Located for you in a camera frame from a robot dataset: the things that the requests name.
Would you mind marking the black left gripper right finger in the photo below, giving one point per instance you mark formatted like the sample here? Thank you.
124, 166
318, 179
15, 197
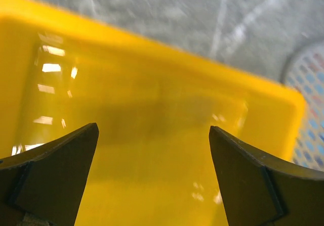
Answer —
258, 188

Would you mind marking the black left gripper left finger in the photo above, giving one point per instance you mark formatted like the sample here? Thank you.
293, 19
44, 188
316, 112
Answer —
48, 181

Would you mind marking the yellow plastic tray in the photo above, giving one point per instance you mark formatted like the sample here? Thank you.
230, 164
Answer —
154, 106

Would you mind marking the white plastic basket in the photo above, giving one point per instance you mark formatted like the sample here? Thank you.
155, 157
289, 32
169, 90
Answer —
308, 104

